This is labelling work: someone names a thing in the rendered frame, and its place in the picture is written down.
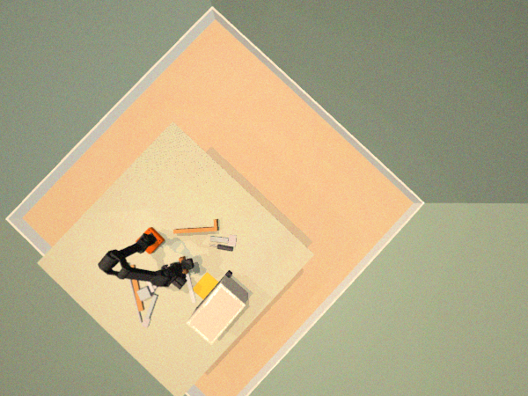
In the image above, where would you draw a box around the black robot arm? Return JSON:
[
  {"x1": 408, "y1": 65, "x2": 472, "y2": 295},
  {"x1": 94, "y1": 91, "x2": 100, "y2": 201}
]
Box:
[{"x1": 98, "y1": 233, "x2": 187, "y2": 290}]

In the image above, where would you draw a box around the beige cabinet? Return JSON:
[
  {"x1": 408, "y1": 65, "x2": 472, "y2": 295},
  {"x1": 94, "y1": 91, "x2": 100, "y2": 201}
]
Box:
[{"x1": 187, "y1": 270, "x2": 248, "y2": 344}]

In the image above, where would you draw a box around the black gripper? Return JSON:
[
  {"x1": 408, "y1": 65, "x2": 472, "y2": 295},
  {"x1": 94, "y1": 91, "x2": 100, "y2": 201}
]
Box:
[{"x1": 161, "y1": 258, "x2": 194, "y2": 275}]

